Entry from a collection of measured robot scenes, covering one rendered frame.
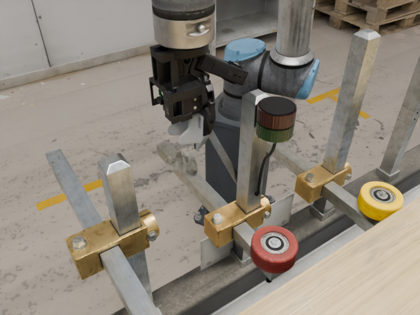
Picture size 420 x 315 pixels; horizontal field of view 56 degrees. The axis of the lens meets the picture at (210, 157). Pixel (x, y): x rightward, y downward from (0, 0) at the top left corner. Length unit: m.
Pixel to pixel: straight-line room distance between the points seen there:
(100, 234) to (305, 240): 0.53
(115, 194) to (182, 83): 0.20
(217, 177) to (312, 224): 0.77
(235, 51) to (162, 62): 0.85
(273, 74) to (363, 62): 0.65
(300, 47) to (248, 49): 0.19
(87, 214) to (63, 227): 1.35
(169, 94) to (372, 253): 0.43
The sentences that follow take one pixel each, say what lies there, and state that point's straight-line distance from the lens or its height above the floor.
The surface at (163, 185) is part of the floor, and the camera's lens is 2.13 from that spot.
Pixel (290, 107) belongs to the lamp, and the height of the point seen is 1.13.
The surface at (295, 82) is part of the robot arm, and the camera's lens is 1.39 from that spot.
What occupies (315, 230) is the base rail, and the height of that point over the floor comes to 0.70.
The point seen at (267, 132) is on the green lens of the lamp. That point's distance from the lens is 0.60.
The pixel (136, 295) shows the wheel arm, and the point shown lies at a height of 0.96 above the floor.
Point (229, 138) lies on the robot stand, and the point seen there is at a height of 0.53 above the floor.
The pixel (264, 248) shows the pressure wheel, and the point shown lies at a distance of 0.68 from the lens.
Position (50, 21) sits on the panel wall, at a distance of 3.24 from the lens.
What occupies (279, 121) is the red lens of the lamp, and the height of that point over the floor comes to 1.12.
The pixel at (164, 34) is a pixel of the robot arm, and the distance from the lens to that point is 0.58.
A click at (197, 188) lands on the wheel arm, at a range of 0.84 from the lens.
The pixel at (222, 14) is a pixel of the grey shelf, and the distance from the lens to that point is 3.87.
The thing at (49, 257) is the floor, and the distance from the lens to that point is 1.93.
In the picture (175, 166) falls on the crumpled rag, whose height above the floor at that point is 0.87.
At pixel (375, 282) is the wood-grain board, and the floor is 0.90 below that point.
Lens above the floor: 1.44
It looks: 39 degrees down
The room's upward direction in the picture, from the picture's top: straight up
